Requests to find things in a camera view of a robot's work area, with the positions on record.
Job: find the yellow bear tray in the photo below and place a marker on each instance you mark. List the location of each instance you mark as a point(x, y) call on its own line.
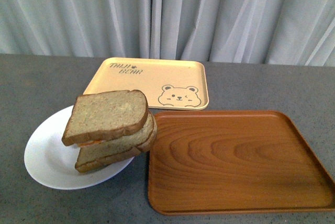
point(167, 84)

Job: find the brown wooden tray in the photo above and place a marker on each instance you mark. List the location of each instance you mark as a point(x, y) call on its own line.
point(226, 162)

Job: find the fried egg toy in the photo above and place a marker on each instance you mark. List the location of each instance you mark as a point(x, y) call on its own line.
point(89, 143)

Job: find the white round plate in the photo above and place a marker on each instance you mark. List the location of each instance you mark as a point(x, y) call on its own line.
point(49, 162)

